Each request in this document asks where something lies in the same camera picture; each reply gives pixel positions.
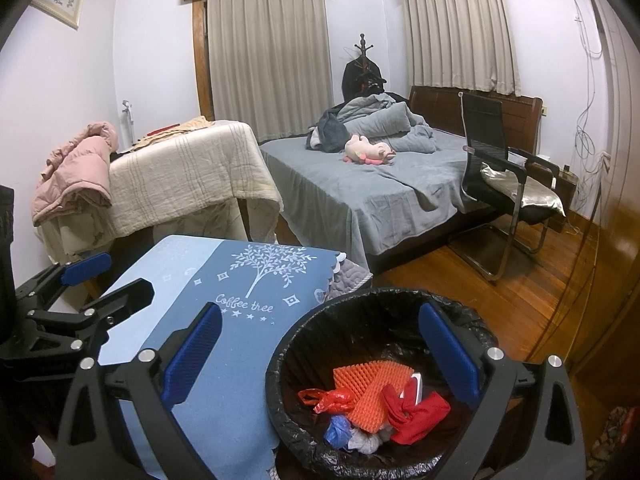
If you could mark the red cloth bag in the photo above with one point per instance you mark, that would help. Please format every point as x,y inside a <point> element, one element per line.
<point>420,412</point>

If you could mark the pink plush toy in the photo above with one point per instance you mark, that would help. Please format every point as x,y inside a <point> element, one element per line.
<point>367,150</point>

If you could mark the glossy wooden wardrobe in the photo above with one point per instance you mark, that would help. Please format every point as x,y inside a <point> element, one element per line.
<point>617,185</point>

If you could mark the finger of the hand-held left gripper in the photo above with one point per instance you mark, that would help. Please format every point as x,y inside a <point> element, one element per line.
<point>87,266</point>
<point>125,297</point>

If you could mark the wooden window frame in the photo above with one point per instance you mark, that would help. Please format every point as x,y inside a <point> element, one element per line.
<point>201,60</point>

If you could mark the wooden nightstand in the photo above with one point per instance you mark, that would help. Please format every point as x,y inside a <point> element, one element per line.
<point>565,185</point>

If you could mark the pink padded jacket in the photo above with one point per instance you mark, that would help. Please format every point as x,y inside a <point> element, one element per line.
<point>75,175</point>

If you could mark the silver seat cushion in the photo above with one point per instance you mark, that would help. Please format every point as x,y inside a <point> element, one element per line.
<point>535,195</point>

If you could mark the tan folded cloth pile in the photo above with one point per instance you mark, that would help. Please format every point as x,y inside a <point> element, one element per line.
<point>175,130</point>

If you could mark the red plastic bag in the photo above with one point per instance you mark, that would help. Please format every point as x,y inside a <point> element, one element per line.
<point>327,400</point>

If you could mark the narrow beige curtain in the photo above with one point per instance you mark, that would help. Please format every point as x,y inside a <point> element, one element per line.
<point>460,40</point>

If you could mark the wooden headboard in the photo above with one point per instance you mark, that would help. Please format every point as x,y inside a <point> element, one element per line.
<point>435,110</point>

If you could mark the patterned cloth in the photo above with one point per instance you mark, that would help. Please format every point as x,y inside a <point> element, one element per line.
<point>617,435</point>

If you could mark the wide beige curtain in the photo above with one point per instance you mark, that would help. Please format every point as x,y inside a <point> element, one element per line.
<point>270,60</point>

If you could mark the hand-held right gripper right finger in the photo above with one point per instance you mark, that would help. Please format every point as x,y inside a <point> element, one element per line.
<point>450,355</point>

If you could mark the black mesh office chair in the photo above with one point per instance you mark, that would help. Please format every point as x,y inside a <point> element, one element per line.
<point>482,130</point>

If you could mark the dark grey clothing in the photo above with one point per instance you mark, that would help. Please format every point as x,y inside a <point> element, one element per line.
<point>330,132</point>

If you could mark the grey quilted mat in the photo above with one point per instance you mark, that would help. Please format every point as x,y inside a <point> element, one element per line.
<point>350,282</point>

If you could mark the blue plastic bag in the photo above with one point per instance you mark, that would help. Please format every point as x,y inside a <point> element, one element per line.
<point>337,432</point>

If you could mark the grey duvet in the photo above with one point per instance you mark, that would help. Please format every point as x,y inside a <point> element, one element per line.
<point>390,125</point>

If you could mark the wooden coat rack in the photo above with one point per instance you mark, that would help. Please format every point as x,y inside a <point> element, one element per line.
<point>362,50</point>

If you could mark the orange foam net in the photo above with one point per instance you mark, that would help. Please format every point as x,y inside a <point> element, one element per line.
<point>372,390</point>

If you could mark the bed with grey sheet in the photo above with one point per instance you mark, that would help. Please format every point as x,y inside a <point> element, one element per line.
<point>360,200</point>

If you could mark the blue tree-print tablecloth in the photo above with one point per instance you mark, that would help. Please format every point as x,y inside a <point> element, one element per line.
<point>240,360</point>

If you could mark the white cardboard box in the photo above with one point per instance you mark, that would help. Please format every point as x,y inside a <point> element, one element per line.
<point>415,387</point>

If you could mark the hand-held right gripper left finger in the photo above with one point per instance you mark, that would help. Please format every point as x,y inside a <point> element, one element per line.
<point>192,355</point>

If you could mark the round bin with black liner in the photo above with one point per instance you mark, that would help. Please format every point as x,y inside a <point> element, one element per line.
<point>300,360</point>

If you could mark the white tissue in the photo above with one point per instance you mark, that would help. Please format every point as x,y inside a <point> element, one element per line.
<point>365,442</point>

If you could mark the white slender stand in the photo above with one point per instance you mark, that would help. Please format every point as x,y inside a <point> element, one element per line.
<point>129,120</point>

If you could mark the beige striped blanket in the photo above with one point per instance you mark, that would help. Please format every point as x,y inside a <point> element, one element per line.
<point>190,180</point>

